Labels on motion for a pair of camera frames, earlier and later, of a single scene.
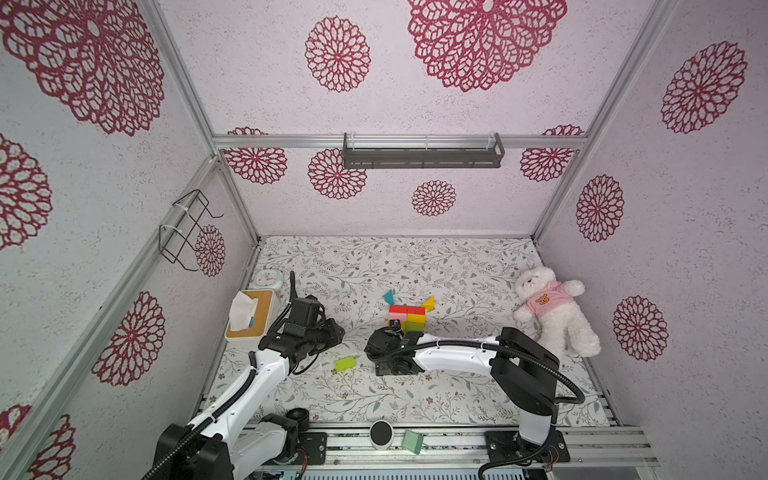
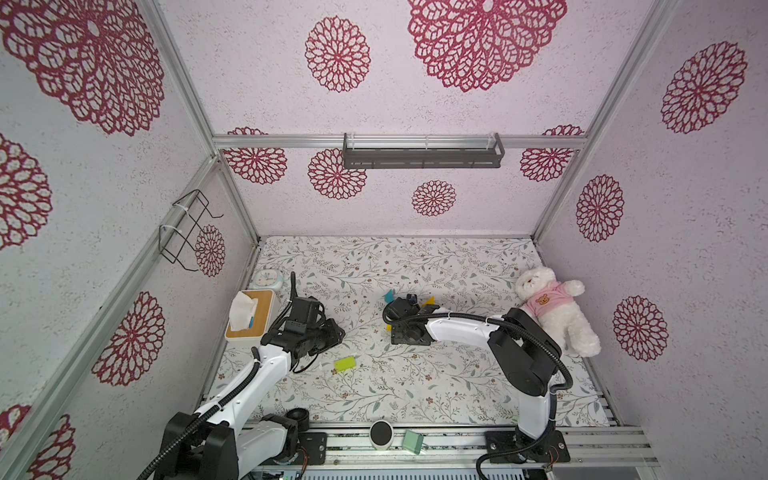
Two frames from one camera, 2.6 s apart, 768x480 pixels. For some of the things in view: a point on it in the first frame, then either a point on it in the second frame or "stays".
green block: (345, 364) stays
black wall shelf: (423, 157) stays
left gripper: (334, 337) stays
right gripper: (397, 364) to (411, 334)
